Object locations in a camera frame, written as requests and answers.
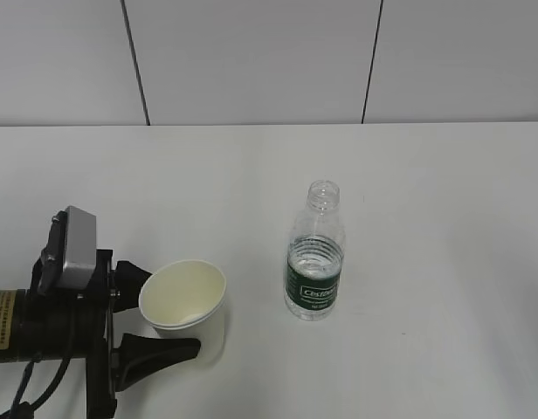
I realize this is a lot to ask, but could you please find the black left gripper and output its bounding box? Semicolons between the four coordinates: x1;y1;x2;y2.
75;249;201;418

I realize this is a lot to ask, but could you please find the white paper cup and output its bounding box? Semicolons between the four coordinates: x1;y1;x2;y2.
138;259;227;366

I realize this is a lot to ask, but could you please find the clear water bottle green label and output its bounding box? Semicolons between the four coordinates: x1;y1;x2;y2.
284;180;346;321

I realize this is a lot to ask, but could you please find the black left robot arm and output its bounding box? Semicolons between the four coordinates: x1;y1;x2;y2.
0;250;201;418

